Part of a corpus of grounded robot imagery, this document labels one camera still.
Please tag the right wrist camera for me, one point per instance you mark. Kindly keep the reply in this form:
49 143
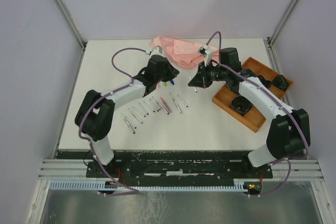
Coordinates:
207 52

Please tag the green-tipped white pen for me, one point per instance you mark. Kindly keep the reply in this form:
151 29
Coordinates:
129 124

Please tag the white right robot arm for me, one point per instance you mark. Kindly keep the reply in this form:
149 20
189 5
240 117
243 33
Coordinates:
289 132

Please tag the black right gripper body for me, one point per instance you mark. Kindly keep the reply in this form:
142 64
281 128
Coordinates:
210 73

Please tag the pink cloth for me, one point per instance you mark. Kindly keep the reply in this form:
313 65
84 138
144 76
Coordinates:
181 52

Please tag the aluminium frame post right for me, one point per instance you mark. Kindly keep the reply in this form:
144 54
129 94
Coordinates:
282 22

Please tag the wooden compartment tray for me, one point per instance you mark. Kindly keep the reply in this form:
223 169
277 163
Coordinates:
243 110

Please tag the light green capped pen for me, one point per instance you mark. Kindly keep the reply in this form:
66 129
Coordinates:
176 103

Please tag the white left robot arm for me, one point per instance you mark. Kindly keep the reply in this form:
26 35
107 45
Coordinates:
94 117

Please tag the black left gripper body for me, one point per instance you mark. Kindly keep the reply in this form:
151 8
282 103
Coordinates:
167 73

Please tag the aluminium frame post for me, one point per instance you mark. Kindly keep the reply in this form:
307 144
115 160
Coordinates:
70 22
282 22

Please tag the black mounting base plate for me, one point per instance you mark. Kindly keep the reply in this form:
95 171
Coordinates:
179 168

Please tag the aluminium frame post left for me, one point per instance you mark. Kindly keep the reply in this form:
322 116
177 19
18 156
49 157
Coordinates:
70 22

